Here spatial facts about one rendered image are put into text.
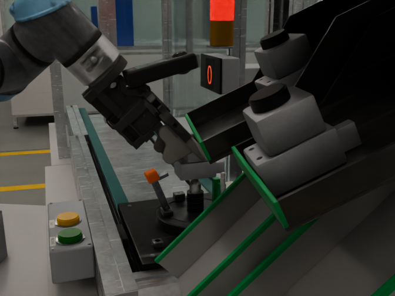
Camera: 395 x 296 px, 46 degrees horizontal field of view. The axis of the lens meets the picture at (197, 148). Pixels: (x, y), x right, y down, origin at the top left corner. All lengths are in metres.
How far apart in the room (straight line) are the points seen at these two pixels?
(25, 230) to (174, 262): 0.56
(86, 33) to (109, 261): 0.34
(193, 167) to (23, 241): 0.45
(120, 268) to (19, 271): 0.29
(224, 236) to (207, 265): 0.04
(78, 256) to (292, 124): 0.54
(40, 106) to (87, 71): 5.18
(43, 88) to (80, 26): 5.14
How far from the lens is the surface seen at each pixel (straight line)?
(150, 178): 0.77
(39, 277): 0.93
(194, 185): 0.80
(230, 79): 0.93
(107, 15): 1.79
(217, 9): 0.95
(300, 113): 0.33
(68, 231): 0.82
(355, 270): 0.45
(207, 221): 0.60
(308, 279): 0.48
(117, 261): 0.74
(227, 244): 0.59
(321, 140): 0.35
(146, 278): 0.70
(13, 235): 1.11
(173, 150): 0.74
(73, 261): 0.80
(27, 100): 5.86
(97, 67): 0.69
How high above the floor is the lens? 1.32
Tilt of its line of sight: 16 degrees down
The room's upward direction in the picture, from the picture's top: straight up
